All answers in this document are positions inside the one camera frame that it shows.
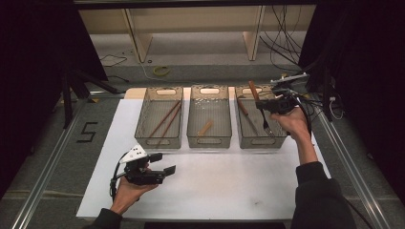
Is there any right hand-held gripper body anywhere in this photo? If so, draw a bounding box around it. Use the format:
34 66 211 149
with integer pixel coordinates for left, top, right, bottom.
269 73 310 115

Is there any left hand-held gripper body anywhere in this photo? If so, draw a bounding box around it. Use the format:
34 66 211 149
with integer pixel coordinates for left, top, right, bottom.
118 144 165 187

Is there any fork with wooden handle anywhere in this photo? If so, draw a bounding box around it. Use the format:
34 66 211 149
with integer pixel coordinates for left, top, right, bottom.
247 79 275 137

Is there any knife with wooden handle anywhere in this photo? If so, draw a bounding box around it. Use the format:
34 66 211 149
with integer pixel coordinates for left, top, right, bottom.
236 97 260 136

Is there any grey translucent plastic bin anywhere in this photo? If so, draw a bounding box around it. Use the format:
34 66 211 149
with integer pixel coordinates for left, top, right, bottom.
234 85 288 150
185 85 233 150
134 86 184 150

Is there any brown wooden chopstick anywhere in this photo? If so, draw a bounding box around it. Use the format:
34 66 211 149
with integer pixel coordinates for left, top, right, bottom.
158 105 183 142
148 100 181 139

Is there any clear spoon with wooden handle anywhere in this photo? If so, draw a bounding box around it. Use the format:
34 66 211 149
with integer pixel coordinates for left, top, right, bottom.
197 119 214 137

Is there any person's left hand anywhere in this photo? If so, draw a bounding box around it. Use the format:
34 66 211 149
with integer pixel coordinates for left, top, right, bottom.
109 176 160 217

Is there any person's right hand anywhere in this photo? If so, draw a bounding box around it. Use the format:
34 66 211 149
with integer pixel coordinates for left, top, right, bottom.
269 107 310 141

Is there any black tripod stand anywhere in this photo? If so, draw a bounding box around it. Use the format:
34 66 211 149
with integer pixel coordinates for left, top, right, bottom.
279 58 335 122
61 66 127 130

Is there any white table cover sheet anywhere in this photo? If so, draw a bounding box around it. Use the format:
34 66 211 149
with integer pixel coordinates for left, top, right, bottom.
75 96 332 222

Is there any yellow tape roll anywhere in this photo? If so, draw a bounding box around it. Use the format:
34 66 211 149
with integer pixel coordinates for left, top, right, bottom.
152 65 171 77

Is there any black curtain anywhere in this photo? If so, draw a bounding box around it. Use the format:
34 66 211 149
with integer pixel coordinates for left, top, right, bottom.
0 0 108 198
299 0 405 204

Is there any beige wooden table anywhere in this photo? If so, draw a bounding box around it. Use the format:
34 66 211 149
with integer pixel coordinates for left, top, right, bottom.
77 4 317 63

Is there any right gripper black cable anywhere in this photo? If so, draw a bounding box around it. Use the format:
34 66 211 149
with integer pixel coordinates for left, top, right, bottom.
294 94 313 136

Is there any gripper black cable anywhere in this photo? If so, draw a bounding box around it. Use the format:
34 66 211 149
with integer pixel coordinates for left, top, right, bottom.
294 94 313 136
109 152 129 202

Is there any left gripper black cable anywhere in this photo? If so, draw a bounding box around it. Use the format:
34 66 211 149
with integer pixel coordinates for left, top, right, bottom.
109 152 129 202

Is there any white plug with cable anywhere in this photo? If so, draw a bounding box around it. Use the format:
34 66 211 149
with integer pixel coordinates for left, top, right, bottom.
329 95 346 121

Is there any black cable bundle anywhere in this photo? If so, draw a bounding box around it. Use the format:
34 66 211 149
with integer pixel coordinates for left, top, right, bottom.
258 4 304 73

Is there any aluminium frame rail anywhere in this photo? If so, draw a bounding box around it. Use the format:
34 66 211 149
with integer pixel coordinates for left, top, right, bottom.
11 96 89 229
88 90 127 97
313 94 392 229

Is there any white floor cable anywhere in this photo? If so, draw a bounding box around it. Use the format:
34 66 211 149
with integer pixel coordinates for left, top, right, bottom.
137 59 160 82

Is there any short black floor cable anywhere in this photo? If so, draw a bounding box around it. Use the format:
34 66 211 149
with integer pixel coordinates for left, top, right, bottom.
106 74 131 84

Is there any thin black cable loop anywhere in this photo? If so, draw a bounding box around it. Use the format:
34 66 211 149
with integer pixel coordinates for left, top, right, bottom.
98 53 128 69

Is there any thin black floor cable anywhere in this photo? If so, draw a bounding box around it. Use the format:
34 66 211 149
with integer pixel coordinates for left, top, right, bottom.
345 198 373 229

